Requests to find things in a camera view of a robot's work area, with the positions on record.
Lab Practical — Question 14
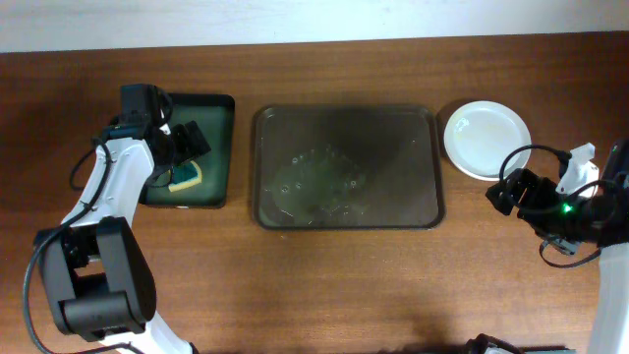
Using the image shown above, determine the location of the green yellow sponge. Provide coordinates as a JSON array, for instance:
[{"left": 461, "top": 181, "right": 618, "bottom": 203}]
[{"left": 167, "top": 161, "right": 202, "bottom": 193}]

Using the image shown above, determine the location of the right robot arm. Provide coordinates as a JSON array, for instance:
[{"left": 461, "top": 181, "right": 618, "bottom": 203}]
[{"left": 486, "top": 139, "right": 628, "bottom": 354}]

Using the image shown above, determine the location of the light blue plate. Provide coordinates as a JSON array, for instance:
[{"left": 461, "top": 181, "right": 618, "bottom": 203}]
[{"left": 443, "top": 100, "right": 532, "bottom": 182}]

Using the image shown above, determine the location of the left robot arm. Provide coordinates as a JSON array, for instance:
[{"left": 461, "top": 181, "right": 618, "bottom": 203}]
[{"left": 23, "top": 84, "right": 210, "bottom": 353}]

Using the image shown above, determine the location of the black water tray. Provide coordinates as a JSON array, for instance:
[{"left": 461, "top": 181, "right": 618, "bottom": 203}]
[{"left": 140, "top": 93, "right": 235, "bottom": 208}]

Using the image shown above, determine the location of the brown serving tray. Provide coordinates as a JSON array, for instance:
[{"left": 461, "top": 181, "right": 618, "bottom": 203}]
[{"left": 251, "top": 104, "right": 446, "bottom": 231}]

